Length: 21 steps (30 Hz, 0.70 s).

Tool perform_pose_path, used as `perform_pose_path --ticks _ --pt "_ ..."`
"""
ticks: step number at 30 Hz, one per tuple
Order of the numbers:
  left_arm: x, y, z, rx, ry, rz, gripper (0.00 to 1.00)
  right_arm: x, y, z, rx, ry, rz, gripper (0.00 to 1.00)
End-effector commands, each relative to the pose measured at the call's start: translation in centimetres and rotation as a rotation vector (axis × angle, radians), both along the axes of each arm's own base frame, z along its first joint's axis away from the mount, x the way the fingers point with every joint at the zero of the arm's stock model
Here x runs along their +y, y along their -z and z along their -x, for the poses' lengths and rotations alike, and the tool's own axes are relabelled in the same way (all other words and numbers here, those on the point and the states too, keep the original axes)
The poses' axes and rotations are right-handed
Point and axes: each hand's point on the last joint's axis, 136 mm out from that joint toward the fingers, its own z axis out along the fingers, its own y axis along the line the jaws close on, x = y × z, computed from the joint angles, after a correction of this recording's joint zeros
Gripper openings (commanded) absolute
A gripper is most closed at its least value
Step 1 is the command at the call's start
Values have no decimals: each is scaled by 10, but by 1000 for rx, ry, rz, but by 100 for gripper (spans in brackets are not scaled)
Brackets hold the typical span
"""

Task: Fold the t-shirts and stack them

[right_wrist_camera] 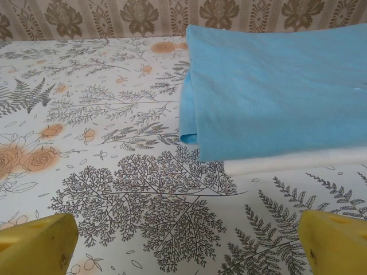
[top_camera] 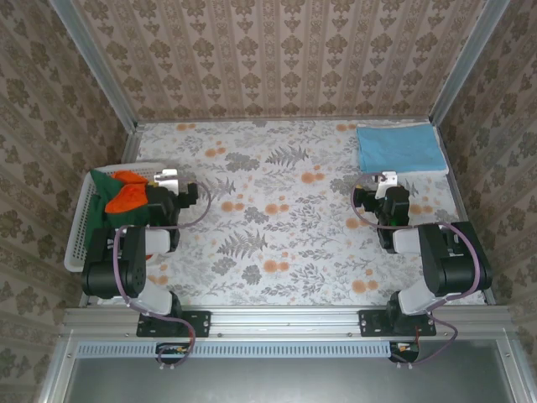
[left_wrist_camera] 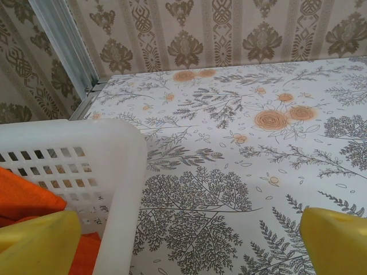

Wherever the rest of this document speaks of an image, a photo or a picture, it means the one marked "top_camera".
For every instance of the grey metal sheet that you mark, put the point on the grey metal sheet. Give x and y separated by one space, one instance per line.
293 382

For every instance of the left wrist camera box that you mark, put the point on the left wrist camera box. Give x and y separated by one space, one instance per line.
189 195

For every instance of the green t-shirt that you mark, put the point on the green t-shirt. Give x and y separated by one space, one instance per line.
98 197

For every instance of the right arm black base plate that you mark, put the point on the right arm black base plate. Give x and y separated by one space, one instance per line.
369 323

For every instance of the white plastic basket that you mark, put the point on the white plastic basket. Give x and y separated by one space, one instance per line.
79 235

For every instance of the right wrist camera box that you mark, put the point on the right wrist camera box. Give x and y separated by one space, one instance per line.
366 200

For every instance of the black connector board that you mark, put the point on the black connector board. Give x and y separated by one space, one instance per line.
405 350
168 350

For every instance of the orange t-shirt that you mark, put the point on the orange t-shirt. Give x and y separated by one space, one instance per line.
126 199

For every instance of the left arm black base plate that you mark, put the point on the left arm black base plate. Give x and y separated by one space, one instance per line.
199 323

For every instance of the aluminium table end rail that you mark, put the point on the aluminium table end rail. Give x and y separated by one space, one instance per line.
159 121

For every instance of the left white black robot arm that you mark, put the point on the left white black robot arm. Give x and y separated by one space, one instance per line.
134 268

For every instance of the folded blue t-shirt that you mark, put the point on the folded blue t-shirt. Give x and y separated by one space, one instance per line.
398 147

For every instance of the folded blue towel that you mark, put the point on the folded blue towel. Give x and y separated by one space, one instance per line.
432 170

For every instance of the aluminium mounting rail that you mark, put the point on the aluminium mounting rail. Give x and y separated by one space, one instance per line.
285 321

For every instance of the floral tablecloth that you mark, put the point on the floral tablecloth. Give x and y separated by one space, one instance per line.
293 268

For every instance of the aluminium corner post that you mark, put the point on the aluminium corner post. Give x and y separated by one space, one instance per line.
466 63
96 63

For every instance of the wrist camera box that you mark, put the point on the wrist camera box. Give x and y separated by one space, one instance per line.
366 200
189 195

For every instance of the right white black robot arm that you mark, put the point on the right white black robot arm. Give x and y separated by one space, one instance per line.
449 268

